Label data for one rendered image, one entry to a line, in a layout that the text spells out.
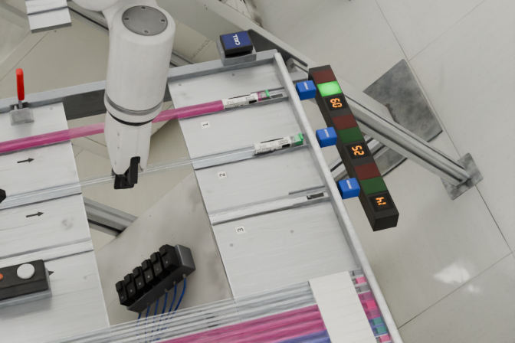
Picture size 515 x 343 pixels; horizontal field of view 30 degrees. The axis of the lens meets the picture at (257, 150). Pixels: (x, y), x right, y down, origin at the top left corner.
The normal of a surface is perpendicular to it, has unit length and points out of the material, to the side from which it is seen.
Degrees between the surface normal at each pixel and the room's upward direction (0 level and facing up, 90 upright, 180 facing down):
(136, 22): 53
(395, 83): 0
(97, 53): 90
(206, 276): 0
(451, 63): 0
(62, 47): 90
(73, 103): 90
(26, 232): 44
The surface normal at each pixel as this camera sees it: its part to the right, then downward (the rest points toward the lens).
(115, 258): -0.65, -0.33
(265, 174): 0.03, -0.64
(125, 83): -0.34, 0.65
